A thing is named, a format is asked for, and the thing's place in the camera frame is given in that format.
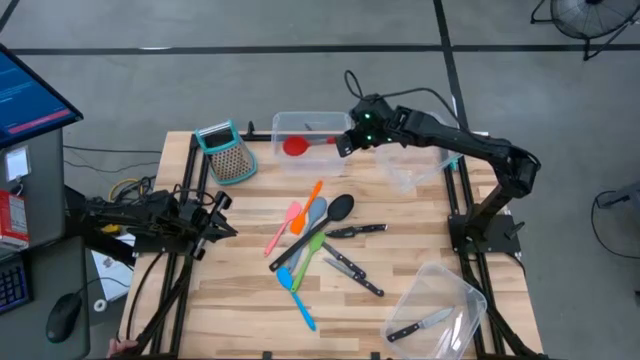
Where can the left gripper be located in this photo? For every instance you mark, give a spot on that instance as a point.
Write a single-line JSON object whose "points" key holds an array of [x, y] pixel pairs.
{"points": [[197, 225]]}

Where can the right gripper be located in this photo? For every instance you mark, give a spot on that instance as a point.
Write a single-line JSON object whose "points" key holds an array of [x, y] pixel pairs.
{"points": [[375, 120]]}

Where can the clear plastic bin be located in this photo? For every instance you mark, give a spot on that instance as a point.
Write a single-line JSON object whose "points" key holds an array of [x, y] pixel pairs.
{"points": [[415, 170], [430, 290], [320, 165]]}

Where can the red spoon with steel shaft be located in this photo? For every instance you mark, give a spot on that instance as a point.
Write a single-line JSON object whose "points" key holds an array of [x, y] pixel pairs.
{"points": [[296, 146]]}

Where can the large black spoon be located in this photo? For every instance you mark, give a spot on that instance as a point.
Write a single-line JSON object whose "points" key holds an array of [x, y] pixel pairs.
{"points": [[340, 206]]}

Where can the pink silicone spatula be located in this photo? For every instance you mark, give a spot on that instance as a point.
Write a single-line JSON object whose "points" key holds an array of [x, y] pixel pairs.
{"points": [[294, 210]]}

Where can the grey silicone spoon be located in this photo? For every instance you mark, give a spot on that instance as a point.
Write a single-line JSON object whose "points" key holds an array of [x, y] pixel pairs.
{"points": [[317, 210]]}

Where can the orange silicone spatula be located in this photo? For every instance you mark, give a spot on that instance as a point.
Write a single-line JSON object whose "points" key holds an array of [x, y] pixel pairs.
{"points": [[298, 225]]}

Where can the blue silicone spatula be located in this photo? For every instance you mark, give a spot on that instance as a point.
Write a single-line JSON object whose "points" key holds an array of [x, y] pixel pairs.
{"points": [[285, 277]]}

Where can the green silicone spatula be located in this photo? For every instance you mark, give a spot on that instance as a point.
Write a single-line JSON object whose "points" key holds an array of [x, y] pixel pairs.
{"points": [[316, 241]]}

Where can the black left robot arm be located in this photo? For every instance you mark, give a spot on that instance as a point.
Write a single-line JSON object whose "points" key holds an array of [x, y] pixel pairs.
{"points": [[125, 220]]}

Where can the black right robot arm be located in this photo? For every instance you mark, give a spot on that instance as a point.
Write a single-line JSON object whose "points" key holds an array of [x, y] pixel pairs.
{"points": [[450, 135]]}

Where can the teal metal box grater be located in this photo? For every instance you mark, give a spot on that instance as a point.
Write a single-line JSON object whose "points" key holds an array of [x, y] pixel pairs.
{"points": [[230, 162]]}

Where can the small teal clip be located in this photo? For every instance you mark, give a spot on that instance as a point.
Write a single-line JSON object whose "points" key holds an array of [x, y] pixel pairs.
{"points": [[454, 162]]}

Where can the white paper sheet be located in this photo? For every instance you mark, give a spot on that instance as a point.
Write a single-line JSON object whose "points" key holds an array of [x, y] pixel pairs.
{"points": [[112, 275]]}

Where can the small white tape roll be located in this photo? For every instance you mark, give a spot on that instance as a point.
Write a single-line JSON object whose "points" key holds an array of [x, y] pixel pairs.
{"points": [[100, 305]]}

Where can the person's hand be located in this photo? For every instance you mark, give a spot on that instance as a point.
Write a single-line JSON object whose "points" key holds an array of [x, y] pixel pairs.
{"points": [[122, 347]]}

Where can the grey desk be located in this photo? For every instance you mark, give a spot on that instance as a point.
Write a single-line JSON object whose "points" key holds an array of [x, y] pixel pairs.
{"points": [[50, 270]]}

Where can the black computer mouse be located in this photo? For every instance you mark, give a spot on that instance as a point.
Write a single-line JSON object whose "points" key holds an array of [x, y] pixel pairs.
{"points": [[64, 317]]}

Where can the grey cabinet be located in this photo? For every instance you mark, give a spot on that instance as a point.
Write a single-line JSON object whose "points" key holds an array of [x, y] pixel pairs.
{"points": [[42, 200]]}

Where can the white paper label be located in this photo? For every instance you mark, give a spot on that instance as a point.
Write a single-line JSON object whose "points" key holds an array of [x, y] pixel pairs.
{"points": [[17, 163]]}

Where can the black keyboard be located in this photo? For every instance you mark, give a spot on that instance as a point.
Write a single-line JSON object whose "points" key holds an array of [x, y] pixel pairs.
{"points": [[12, 287]]}

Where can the computer monitor with blue screen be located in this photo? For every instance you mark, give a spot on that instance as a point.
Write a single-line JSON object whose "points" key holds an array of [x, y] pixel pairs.
{"points": [[30, 100]]}

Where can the black floor fan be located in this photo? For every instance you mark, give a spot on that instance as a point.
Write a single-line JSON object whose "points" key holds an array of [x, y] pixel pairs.
{"points": [[590, 17]]}

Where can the black aluminium frame rails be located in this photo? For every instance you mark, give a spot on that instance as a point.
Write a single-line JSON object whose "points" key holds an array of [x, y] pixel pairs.
{"points": [[181, 310], [463, 192]]}

